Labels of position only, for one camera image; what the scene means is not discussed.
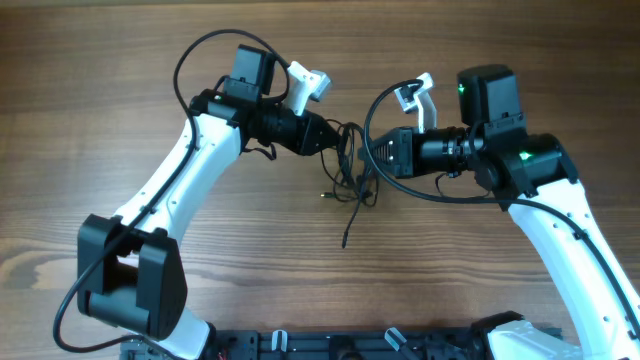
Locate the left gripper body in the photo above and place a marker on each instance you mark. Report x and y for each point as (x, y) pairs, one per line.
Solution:
(305, 128)

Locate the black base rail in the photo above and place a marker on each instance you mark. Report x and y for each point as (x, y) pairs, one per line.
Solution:
(436, 343)

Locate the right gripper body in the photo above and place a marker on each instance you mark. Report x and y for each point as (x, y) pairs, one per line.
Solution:
(408, 136)

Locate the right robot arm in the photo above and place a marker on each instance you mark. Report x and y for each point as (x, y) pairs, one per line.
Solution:
(533, 179)

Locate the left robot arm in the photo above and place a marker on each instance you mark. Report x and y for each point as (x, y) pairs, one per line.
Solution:
(130, 272)

